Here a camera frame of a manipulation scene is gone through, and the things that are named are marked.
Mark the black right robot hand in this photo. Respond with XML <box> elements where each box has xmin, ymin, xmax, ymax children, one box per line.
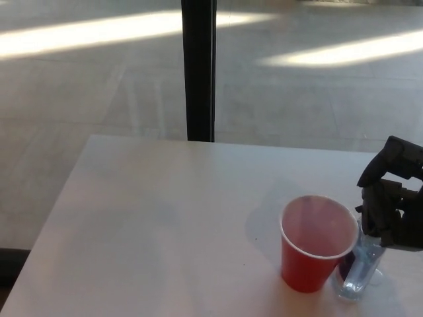
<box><xmin>354</xmin><ymin>135</ymin><xmax>423</xmax><ymax>252</ymax></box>

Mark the clear soap bottle black pump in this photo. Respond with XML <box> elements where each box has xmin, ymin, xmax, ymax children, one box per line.
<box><xmin>334</xmin><ymin>213</ymin><xmax>387</xmax><ymax>294</ymax></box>

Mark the red plastic cup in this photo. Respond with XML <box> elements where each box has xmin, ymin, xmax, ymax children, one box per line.
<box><xmin>278</xmin><ymin>194</ymin><xmax>360</xmax><ymax>293</ymax></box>

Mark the black window frame post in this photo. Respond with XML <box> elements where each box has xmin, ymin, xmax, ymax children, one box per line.
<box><xmin>180</xmin><ymin>0</ymin><xmax>217</xmax><ymax>143</ymax></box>

